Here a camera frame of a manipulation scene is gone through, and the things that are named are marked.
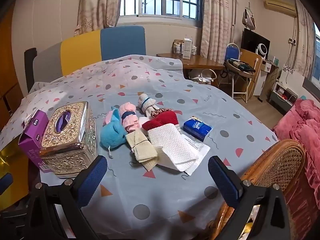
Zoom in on side window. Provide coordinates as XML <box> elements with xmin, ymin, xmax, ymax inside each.
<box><xmin>309</xmin><ymin>22</ymin><xmax>320</xmax><ymax>90</ymax></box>

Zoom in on patterned brown scrunchie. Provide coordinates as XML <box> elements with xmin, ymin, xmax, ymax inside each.
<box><xmin>150</xmin><ymin>108</ymin><xmax>173</xmax><ymax>118</ymax></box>

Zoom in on rattan chair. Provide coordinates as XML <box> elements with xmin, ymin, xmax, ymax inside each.
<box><xmin>210</xmin><ymin>139</ymin><xmax>305</xmax><ymax>240</ymax></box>

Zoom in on blue fluffy sock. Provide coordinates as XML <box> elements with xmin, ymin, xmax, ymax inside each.
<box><xmin>100</xmin><ymin>106</ymin><xmax>128</xmax><ymax>152</ymax></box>

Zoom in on hanging shoulder bag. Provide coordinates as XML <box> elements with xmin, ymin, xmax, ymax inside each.
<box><xmin>242</xmin><ymin>2</ymin><xmax>257</xmax><ymax>29</ymax></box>

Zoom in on grey yellow blue sofa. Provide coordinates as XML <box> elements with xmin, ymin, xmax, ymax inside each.
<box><xmin>32</xmin><ymin>25</ymin><xmax>146</xmax><ymax>90</ymax></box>

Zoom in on purple cardboard tissue box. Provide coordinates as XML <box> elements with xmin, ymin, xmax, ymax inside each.
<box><xmin>18</xmin><ymin>109</ymin><xmax>54</xmax><ymax>173</ymax></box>

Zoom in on black bag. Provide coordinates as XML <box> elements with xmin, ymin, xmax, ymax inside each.
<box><xmin>225</xmin><ymin>58</ymin><xmax>257</xmax><ymax>74</ymax></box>

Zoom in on small grey shelf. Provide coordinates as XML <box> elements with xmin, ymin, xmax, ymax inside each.
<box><xmin>269</xmin><ymin>84</ymin><xmax>299</xmax><ymax>115</ymax></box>

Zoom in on ornate gold tissue box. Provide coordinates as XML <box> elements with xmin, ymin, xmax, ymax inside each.
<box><xmin>39</xmin><ymin>102</ymin><xmax>97</xmax><ymax>179</ymax></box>

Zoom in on white carton box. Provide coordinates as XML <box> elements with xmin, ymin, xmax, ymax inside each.
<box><xmin>184</xmin><ymin>38</ymin><xmax>193</xmax><ymax>60</ymax></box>

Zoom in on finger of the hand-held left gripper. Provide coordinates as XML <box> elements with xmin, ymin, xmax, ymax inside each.
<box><xmin>0</xmin><ymin>174</ymin><xmax>13</xmax><ymax>195</ymax></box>

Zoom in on beige patterned curtain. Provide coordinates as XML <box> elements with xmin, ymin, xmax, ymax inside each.
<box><xmin>75</xmin><ymin>0</ymin><xmax>125</xmax><ymax>34</ymax></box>
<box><xmin>200</xmin><ymin>0</ymin><xmax>235</xmax><ymax>62</ymax></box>

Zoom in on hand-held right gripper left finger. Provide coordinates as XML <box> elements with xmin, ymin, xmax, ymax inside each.
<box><xmin>26</xmin><ymin>155</ymin><xmax>108</xmax><ymax>240</ymax></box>

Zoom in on barred window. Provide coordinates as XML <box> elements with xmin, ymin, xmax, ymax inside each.
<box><xmin>117</xmin><ymin>0</ymin><xmax>204</xmax><ymax>28</ymax></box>

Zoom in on beige side curtain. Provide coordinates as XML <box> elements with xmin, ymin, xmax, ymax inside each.
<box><xmin>295</xmin><ymin>0</ymin><xmax>318</xmax><ymax>85</ymax></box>

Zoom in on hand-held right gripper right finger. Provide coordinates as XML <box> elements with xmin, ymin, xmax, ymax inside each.
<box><xmin>208</xmin><ymin>156</ymin><xmax>294</xmax><ymax>240</ymax></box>

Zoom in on pink blanket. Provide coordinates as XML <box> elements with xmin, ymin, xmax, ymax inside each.
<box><xmin>272</xmin><ymin>99</ymin><xmax>320</xmax><ymax>240</ymax></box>

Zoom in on blue tissue packet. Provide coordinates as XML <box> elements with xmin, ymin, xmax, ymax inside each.
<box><xmin>183</xmin><ymin>116</ymin><xmax>213</xmax><ymax>140</ymax></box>

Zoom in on metal clothes stand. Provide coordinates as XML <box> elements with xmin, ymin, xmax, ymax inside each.
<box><xmin>231</xmin><ymin>0</ymin><xmax>247</xmax><ymax>55</ymax></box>

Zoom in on wooden desk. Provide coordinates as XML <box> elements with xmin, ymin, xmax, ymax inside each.
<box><xmin>156</xmin><ymin>53</ymin><xmax>225</xmax><ymax>80</ymax></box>

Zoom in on beige knitted gloves bundle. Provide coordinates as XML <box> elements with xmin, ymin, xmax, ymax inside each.
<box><xmin>125</xmin><ymin>130</ymin><xmax>159</xmax><ymax>172</ymax></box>

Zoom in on wooden board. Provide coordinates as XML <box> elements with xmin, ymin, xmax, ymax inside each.
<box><xmin>240</xmin><ymin>49</ymin><xmax>263</xmax><ymax>97</ymax></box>

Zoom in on air conditioner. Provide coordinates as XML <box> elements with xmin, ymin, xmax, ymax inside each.
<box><xmin>264</xmin><ymin>0</ymin><xmax>298</xmax><ymax>18</ymax></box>

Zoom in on gold metal tin box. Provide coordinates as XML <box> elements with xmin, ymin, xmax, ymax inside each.
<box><xmin>0</xmin><ymin>140</ymin><xmax>29</xmax><ymax>210</ymax></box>

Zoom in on black television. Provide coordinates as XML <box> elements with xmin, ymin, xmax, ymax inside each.
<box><xmin>241</xmin><ymin>28</ymin><xmax>270</xmax><ymax>55</ymax></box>

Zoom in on white printed plastic packet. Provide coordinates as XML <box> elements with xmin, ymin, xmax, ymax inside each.
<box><xmin>175</xmin><ymin>126</ymin><xmax>211</xmax><ymax>176</ymax></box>

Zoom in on white sock with blue stripe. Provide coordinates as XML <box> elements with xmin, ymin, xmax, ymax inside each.
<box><xmin>137</xmin><ymin>93</ymin><xmax>160</xmax><ymax>115</ymax></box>

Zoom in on white textured cloth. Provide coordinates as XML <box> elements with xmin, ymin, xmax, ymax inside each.
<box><xmin>147</xmin><ymin>123</ymin><xmax>200</xmax><ymax>172</ymax></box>

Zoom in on red fuzzy cloth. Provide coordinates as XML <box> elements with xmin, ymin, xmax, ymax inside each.
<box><xmin>142</xmin><ymin>110</ymin><xmax>179</xmax><ymax>132</ymax></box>

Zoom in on white sponge block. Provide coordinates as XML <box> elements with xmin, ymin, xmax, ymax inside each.
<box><xmin>138</xmin><ymin>116</ymin><xmax>152</xmax><ymax>130</ymax></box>

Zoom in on white bag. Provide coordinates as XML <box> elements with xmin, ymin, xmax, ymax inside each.
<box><xmin>189</xmin><ymin>69</ymin><xmax>218</xmax><ymax>85</ymax></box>

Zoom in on brown box of bottles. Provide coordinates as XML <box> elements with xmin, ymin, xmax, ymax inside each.
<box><xmin>173</xmin><ymin>39</ymin><xmax>185</xmax><ymax>54</ymax></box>

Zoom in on wooden wardrobe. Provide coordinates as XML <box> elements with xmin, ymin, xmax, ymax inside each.
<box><xmin>0</xmin><ymin>2</ymin><xmax>25</xmax><ymax>120</ymax></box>

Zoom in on blue folding chair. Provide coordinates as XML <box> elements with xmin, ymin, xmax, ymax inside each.
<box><xmin>220</xmin><ymin>43</ymin><xmax>253</xmax><ymax>103</ymax></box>

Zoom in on pink fluffy sock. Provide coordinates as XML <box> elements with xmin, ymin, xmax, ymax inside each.
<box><xmin>104</xmin><ymin>102</ymin><xmax>140</xmax><ymax>133</ymax></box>

